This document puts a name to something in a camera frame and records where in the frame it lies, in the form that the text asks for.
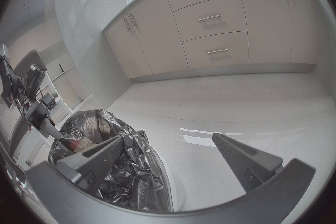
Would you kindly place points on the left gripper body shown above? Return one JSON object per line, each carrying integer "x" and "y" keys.
{"x": 38, "y": 118}

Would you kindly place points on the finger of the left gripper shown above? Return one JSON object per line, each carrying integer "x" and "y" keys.
{"x": 56, "y": 133}

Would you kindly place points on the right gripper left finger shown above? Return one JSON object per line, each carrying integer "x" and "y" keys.
{"x": 94, "y": 165}

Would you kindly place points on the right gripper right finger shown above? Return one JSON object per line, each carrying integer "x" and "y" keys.
{"x": 249, "y": 162}

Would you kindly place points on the black plastic bag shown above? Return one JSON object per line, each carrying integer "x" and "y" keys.
{"x": 131, "y": 170}

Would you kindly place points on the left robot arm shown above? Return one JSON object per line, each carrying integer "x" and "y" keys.
{"x": 28, "y": 81}

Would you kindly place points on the white trash bin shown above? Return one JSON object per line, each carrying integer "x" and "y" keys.
{"x": 178, "y": 191}

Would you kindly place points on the grey seat white chair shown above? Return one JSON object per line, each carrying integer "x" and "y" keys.
{"x": 28, "y": 60}

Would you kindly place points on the beige cabinet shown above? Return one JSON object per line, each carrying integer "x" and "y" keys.
{"x": 210, "y": 20}

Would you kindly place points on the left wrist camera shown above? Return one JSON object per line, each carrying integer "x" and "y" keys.
{"x": 49, "y": 102}

